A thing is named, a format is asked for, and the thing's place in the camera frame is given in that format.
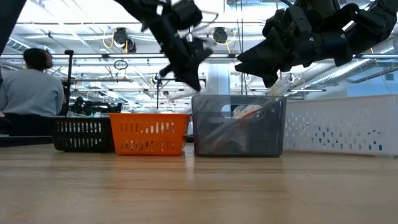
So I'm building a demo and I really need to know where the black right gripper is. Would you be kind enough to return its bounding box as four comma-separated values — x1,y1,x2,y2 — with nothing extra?
234,4,355,89

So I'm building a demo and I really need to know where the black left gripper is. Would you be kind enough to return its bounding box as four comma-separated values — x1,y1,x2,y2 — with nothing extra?
141,0,215,92

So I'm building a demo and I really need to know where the grey translucent plastic bin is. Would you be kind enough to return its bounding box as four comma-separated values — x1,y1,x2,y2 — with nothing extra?
191,95,287,158

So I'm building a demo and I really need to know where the white perforated plastic basket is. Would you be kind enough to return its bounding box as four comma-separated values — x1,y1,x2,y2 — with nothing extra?
283,94,398,158

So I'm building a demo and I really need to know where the green white toothbrush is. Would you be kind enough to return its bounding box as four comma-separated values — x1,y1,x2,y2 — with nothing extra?
67,111,106,118

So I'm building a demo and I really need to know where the white building column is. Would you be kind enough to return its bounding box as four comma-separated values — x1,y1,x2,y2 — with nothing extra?
206,63,231,96

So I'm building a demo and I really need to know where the orange slotted plastic basket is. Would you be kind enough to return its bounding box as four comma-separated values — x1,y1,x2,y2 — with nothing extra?
108,113,190,156

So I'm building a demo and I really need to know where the long ceiling light bar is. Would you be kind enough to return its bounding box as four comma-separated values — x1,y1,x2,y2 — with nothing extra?
0,53,398,60

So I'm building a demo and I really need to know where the black distant robot equipment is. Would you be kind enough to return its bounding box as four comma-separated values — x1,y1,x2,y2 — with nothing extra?
71,96,123,116

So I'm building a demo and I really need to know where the black pole stand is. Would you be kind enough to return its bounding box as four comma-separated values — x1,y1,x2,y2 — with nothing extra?
63,49,75,118

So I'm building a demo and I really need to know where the black slotted plastic basket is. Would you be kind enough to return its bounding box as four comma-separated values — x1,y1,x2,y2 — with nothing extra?
51,116,114,153

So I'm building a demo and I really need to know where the person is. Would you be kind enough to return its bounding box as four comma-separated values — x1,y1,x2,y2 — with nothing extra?
0,47,65,137

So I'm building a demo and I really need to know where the black hanging cable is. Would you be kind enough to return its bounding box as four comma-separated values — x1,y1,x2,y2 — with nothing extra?
236,0,249,96

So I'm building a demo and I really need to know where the silver ventilation duct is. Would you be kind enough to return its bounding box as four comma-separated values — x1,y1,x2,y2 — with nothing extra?
6,37,38,55
292,46,398,94

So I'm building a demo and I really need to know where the black aluminium table frame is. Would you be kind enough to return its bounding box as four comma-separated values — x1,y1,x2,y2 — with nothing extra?
0,134,54,147

